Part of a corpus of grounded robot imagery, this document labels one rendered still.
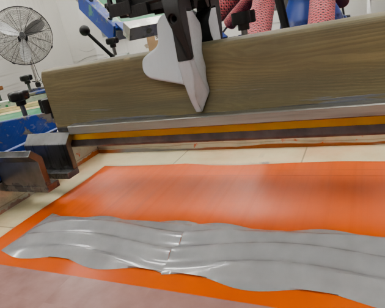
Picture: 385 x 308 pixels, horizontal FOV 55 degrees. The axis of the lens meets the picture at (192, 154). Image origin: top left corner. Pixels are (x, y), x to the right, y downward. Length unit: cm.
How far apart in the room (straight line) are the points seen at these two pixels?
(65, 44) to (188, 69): 556
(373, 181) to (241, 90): 15
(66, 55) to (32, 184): 542
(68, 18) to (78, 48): 43
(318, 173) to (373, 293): 18
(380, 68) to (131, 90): 23
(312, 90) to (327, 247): 13
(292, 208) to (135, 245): 14
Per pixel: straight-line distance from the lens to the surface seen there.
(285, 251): 28
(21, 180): 47
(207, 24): 38
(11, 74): 514
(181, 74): 34
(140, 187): 44
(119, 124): 40
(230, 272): 27
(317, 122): 35
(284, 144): 48
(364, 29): 33
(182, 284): 28
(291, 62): 33
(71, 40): 587
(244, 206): 35
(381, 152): 45
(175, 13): 32
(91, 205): 43
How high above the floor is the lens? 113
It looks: 19 degrees down
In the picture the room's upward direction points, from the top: 11 degrees counter-clockwise
